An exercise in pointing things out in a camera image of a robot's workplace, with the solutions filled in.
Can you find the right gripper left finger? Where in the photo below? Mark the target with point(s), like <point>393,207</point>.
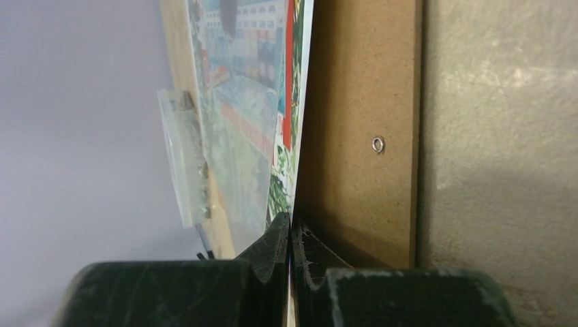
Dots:
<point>265,290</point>

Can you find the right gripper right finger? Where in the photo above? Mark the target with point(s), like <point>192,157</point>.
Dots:
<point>311,258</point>

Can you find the brown fibreboard backing panel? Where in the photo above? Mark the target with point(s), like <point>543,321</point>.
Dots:
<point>356,186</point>

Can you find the colourful printed photo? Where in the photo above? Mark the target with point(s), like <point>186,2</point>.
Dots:
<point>250,61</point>

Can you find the clear plastic screw box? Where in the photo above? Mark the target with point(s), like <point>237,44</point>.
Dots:
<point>188,166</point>

